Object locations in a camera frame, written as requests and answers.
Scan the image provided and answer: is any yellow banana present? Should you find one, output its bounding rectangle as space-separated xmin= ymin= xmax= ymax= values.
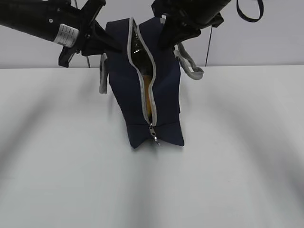
xmin=143 ymin=75 xmax=152 ymax=118

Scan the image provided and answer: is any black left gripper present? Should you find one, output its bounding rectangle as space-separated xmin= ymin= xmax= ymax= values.
xmin=58 ymin=0 xmax=122 ymax=67

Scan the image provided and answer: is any navy blue lunch bag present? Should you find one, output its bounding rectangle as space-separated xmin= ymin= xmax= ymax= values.
xmin=99 ymin=17 xmax=204 ymax=148

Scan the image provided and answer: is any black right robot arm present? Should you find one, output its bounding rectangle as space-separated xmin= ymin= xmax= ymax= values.
xmin=152 ymin=0 xmax=230 ymax=49

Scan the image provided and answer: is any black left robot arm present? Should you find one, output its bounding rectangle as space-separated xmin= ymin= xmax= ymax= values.
xmin=0 ymin=0 xmax=122 ymax=67

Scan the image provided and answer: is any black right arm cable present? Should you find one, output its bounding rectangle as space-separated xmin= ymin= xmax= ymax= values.
xmin=236 ymin=0 xmax=264 ymax=23

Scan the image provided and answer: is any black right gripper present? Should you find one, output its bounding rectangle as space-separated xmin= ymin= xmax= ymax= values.
xmin=152 ymin=0 xmax=225 ymax=50

